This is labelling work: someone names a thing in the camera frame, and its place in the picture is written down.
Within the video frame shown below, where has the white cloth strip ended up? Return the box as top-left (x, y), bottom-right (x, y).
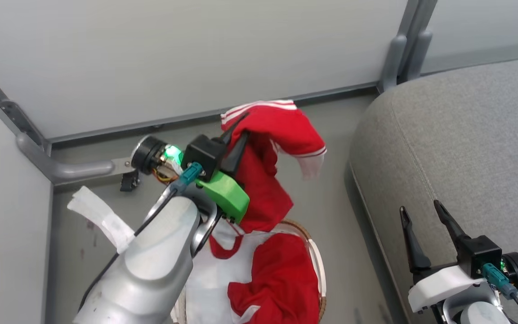
top-left (67, 186), bottom-right (135, 254)

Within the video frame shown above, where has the right arm cable teal plug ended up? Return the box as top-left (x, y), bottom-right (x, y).
top-left (482, 263), bottom-right (518, 324)

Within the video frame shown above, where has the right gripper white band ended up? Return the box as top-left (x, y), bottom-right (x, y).
top-left (400, 200), bottom-right (518, 313)

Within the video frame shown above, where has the grey fabric sofa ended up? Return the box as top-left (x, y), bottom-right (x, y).
top-left (349, 56), bottom-right (518, 324)

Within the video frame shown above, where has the white basket liner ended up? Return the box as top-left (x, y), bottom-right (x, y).
top-left (185, 220), bottom-right (318, 324)

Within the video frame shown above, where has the grey curved partition leg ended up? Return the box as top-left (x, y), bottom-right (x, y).
top-left (16, 133), bottom-right (134, 186)

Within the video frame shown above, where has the dark grey slanted partition post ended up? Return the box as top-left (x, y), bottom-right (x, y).
top-left (0, 54), bottom-right (52, 154)

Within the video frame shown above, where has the grey double partition post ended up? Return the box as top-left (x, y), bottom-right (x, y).
top-left (378, 0), bottom-right (438, 93)

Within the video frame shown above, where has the grey post foot bracket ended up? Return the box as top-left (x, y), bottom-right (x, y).
top-left (378, 35), bottom-right (408, 93)
top-left (405, 30), bottom-right (433, 82)

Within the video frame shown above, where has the red garment with white stripes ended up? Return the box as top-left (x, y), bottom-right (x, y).
top-left (209, 100), bottom-right (328, 324)

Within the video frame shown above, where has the white laundry basket brown rim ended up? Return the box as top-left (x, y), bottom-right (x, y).
top-left (171, 219), bottom-right (328, 324)

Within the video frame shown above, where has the black caster wheel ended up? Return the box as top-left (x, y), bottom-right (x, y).
top-left (121, 171), bottom-right (141, 193)

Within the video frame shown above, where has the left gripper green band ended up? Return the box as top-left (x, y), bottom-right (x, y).
top-left (131, 112), bottom-right (250, 224)

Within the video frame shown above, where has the grey partition bottom rail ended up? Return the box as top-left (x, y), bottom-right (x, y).
top-left (50, 82), bottom-right (382, 145)

